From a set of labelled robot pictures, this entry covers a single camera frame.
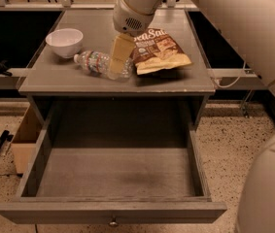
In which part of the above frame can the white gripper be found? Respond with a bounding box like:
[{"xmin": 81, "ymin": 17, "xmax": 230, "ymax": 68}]
[{"xmin": 108, "ymin": 0, "xmax": 151, "ymax": 80}]

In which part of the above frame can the clear plastic water bottle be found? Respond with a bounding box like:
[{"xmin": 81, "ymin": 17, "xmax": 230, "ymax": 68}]
[{"xmin": 73, "ymin": 50, "xmax": 134, "ymax": 80}]

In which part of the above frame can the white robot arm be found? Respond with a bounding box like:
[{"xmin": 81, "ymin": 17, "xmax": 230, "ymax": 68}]
[{"xmin": 113, "ymin": 0, "xmax": 275, "ymax": 233}]

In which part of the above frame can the open grey top drawer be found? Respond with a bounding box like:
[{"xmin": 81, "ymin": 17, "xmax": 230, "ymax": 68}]
[{"xmin": 0, "ymin": 99, "xmax": 226, "ymax": 225}]

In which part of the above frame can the metal drawer knob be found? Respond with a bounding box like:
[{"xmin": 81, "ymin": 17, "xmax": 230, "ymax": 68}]
[{"xmin": 109, "ymin": 216, "xmax": 119, "ymax": 228}]

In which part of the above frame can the brown sea salt chip bag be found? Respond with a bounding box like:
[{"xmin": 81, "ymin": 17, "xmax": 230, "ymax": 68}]
[{"xmin": 131, "ymin": 28, "xmax": 191, "ymax": 75}]

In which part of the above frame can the grey wooden cabinet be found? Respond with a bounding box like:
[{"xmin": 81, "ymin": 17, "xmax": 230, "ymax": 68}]
[{"xmin": 19, "ymin": 10, "xmax": 215, "ymax": 121}]

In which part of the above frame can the white ceramic bowl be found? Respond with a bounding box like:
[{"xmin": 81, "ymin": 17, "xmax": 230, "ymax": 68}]
[{"xmin": 46, "ymin": 28, "xmax": 84, "ymax": 58}]

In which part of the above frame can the cardboard box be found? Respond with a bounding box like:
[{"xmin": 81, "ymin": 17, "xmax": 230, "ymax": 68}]
[{"xmin": 11, "ymin": 107, "xmax": 42, "ymax": 174}]

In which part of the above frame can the white cable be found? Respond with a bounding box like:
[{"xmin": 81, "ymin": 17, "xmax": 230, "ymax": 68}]
[{"xmin": 213, "ymin": 61, "xmax": 247, "ymax": 89}]

